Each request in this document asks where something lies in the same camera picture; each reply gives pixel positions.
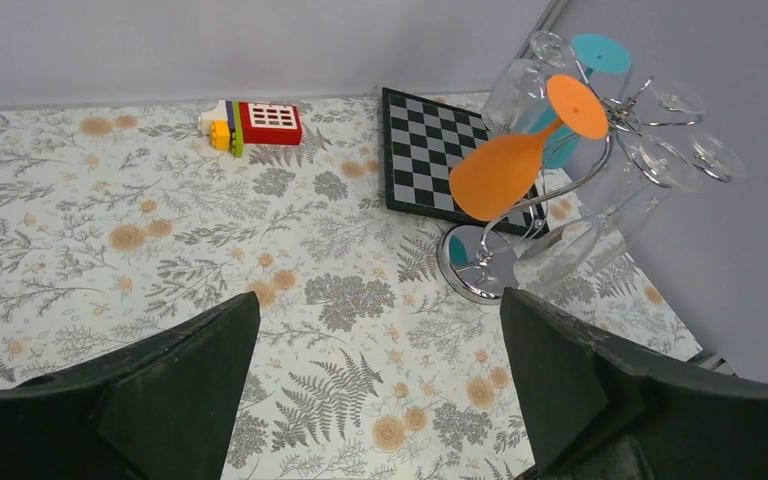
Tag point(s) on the clear champagne flute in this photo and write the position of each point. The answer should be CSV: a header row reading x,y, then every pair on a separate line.
x,y
561,252

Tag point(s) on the teal wine glass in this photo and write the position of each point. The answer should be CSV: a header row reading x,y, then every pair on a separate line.
x,y
584,55

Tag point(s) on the colourful toy brick block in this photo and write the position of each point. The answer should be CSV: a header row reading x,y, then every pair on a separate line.
x,y
232,124

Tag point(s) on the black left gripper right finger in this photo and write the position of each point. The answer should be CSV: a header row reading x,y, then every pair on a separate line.
x,y
598,406

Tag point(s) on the black white chess board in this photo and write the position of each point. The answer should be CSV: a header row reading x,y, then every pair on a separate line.
x,y
423,140

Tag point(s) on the chrome wine glass rack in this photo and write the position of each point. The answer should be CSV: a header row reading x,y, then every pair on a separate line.
x,y
477,262

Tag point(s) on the clear wine glass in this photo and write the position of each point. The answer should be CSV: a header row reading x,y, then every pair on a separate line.
x,y
662,102
519,96
715,159

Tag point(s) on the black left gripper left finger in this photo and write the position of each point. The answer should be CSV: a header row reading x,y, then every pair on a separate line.
x,y
163,407

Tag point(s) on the orange wine glass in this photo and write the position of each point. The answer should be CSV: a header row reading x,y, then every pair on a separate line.
x,y
499,173

